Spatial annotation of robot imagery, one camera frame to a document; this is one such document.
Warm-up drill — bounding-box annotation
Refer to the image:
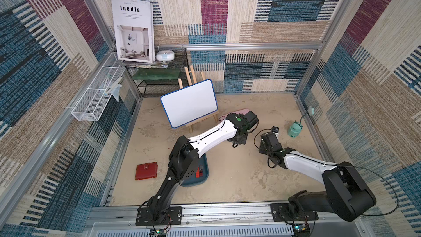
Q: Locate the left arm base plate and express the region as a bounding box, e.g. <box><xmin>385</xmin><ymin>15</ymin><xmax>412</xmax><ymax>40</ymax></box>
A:
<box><xmin>135</xmin><ymin>206</ymin><xmax>183</xmax><ymax>227</ymax></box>

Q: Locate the Inedia magazine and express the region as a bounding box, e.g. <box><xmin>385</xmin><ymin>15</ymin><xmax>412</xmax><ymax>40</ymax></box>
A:
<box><xmin>111</xmin><ymin>0</ymin><xmax>155</xmax><ymax>64</ymax></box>

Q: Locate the white round device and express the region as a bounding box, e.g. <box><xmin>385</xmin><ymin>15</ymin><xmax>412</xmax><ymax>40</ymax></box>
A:
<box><xmin>156</xmin><ymin>50</ymin><xmax>175</xmax><ymax>62</ymax></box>

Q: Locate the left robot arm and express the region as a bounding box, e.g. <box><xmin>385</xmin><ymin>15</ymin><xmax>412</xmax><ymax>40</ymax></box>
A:
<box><xmin>136</xmin><ymin>111</ymin><xmax>259</xmax><ymax>227</ymax></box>

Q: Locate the wooden easel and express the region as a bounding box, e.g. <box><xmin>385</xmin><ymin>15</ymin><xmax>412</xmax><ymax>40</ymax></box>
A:
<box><xmin>184</xmin><ymin>65</ymin><xmax>219</xmax><ymax>133</ymax></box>

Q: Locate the aluminium front rail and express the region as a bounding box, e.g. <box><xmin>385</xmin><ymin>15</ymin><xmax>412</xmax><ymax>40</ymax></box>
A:
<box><xmin>82</xmin><ymin>201</ymin><xmax>375</xmax><ymax>237</ymax></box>

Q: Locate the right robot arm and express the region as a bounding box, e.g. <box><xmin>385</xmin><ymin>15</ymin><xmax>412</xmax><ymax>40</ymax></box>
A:
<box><xmin>259</xmin><ymin>131</ymin><xmax>377</xmax><ymax>222</ymax></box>

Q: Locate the pink pencil case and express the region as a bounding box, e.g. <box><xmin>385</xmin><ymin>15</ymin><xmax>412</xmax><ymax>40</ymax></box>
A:
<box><xmin>218</xmin><ymin>109</ymin><xmax>250</xmax><ymax>121</ymax></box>

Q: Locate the white board blue frame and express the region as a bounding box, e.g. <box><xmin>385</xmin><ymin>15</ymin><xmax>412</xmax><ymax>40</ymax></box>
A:
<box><xmin>160</xmin><ymin>79</ymin><xmax>218</xmax><ymax>128</ymax></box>

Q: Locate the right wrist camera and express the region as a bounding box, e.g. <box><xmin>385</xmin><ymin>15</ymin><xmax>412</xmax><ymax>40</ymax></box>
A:
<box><xmin>271</xmin><ymin>126</ymin><xmax>279</xmax><ymax>135</ymax></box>

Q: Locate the teal plastic storage box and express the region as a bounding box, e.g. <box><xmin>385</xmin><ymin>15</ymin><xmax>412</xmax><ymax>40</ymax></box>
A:
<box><xmin>181</xmin><ymin>154</ymin><xmax>209</xmax><ymax>187</ymax></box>

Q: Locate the red leather wallet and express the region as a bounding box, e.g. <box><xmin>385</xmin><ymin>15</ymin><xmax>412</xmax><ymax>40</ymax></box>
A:
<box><xmin>135</xmin><ymin>162</ymin><xmax>158</xmax><ymax>181</ymax></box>

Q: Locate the white wire basket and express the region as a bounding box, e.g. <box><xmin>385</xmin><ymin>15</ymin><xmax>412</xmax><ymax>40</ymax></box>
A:
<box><xmin>71</xmin><ymin>66</ymin><xmax>123</xmax><ymax>121</ymax></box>

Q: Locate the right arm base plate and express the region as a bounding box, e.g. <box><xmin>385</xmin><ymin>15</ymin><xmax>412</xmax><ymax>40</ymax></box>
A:
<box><xmin>270</xmin><ymin>203</ymin><xmax>319</xmax><ymax>223</ymax></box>

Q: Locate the white wall plug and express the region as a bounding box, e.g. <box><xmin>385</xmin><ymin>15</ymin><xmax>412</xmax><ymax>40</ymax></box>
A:
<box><xmin>307</xmin><ymin>106</ymin><xmax>315</xmax><ymax>116</ymax></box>

